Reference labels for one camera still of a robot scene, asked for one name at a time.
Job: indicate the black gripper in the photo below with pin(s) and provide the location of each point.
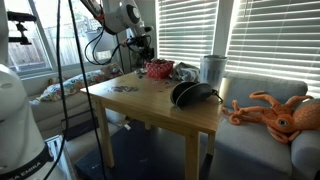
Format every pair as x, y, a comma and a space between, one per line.
145, 45

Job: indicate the red patterned box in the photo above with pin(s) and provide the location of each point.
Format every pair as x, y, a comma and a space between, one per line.
160, 70

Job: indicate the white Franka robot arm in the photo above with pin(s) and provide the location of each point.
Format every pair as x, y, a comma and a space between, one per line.
16, 126

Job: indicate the white planter box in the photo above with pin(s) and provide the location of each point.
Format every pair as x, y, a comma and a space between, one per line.
100, 41

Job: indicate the dark flat box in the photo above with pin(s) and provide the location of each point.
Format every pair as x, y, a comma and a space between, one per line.
80, 128

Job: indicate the crumpled grey cloth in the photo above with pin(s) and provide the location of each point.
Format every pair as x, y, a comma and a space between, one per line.
185, 71

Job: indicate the small stuffed toy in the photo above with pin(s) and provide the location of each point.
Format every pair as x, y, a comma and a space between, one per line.
111, 70

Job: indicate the narrow white window blind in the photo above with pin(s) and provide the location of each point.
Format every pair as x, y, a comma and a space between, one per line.
186, 30

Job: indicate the wooden table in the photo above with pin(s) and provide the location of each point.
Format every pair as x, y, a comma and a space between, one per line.
150, 103

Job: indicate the black open glasses case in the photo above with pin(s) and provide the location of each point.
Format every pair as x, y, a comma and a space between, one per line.
191, 93

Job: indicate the clear plastic tumbler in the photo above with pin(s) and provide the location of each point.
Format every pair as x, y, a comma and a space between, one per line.
213, 71

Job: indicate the floral pillow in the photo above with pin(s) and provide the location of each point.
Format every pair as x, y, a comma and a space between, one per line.
71, 85

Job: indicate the dark blue rug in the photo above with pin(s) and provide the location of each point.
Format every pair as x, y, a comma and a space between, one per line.
140, 156

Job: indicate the white framed glass window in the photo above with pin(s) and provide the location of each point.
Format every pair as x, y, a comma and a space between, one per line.
43, 40

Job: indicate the white cushioned bench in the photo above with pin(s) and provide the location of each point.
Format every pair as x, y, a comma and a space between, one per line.
50, 110

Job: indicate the wide white window blind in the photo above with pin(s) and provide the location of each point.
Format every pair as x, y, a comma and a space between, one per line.
276, 40

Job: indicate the white metal stand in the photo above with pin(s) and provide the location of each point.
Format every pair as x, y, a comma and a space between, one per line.
63, 156

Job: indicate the grey sofa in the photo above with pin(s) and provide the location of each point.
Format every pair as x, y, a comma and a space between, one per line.
246, 146

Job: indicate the orange octopus plush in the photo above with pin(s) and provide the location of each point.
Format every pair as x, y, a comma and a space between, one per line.
280, 116

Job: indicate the black camera on mount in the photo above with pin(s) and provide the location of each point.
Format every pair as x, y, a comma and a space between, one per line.
21, 28

